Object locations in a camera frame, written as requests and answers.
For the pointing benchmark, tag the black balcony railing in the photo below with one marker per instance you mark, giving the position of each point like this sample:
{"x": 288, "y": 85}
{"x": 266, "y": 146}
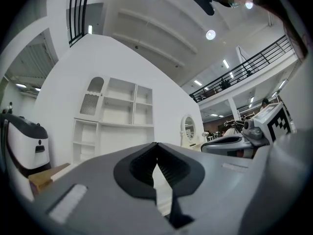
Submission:
{"x": 244, "y": 70}

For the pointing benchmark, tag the white oval vanity mirror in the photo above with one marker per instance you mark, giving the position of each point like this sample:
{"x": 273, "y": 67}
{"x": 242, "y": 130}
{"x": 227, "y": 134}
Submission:
{"x": 188, "y": 128}

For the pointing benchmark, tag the white shelf cabinet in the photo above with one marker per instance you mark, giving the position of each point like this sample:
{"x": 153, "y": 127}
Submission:
{"x": 117, "y": 121}

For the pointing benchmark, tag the round ceiling light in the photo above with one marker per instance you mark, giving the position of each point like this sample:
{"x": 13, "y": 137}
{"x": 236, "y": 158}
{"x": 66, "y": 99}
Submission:
{"x": 210, "y": 34}

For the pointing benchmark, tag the black head-worn camera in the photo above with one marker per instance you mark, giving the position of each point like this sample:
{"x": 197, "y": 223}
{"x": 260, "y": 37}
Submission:
{"x": 204, "y": 0}

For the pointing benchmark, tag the black vertical bar railing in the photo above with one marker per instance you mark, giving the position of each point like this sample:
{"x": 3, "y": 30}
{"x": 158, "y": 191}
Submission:
{"x": 78, "y": 11}

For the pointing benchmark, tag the wooden desk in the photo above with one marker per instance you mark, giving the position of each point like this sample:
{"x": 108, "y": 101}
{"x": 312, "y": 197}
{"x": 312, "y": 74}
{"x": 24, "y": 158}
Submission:
{"x": 46, "y": 177}

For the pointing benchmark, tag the long ceiling light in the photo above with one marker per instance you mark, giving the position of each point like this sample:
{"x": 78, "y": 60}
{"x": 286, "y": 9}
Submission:
{"x": 225, "y": 63}
{"x": 197, "y": 82}

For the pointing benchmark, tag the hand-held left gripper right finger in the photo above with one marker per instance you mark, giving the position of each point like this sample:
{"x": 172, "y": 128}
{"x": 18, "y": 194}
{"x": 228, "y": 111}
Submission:
{"x": 207, "y": 195}

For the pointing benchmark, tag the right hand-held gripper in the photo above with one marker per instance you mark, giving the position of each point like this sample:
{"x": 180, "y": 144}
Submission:
{"x": 271, "y": 124}

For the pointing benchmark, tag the person's right forearm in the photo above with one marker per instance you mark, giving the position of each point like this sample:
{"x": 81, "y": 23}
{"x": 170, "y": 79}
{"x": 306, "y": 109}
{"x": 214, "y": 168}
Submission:
{"x": 286, "y": 180}

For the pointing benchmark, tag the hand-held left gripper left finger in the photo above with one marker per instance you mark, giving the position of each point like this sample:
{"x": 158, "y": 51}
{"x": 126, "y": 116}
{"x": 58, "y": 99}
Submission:
{"x": 102, "y": 180}

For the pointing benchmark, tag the black and white machine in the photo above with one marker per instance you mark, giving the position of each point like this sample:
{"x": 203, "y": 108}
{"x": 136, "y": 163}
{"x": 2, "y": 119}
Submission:
{"x": 27, "y": 146}

